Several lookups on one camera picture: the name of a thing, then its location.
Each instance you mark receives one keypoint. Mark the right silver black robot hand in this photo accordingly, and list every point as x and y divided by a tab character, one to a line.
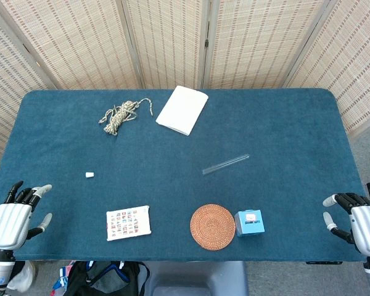
368	225

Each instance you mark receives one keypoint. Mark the black backpack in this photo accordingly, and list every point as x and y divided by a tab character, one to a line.
105	280

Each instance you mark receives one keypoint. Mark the black screen hinge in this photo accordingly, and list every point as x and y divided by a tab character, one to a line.
206	43

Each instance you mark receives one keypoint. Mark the white closed notebook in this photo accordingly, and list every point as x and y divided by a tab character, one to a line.
182	110

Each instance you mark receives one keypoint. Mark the light blue cardboard box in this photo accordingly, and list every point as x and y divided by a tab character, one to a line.
249	225

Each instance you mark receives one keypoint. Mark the woven bamboo folding screen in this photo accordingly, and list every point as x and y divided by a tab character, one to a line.
80	43

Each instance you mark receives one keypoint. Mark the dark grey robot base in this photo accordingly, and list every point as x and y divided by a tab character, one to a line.
197	280

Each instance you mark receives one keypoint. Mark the clear glass test tube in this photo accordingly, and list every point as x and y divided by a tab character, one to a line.
225	164

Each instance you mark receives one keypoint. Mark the book with picture grid cover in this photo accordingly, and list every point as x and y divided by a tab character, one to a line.
128	223

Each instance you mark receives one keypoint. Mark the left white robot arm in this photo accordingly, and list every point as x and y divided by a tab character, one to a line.
0	268

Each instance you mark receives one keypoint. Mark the teal table cloth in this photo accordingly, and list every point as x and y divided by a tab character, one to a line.
172	185

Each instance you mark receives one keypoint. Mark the round woven rattan coaster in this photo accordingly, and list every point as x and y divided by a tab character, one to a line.
212	227

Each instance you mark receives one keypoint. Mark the white plastic bag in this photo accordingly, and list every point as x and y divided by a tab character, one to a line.
23	277

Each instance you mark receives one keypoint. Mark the colourful patterned bag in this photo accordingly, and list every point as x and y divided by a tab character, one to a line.
60	282

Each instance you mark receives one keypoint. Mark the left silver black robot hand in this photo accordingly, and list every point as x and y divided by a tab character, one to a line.
9	222

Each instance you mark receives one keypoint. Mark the black table control panel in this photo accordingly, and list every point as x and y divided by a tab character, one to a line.
323	262

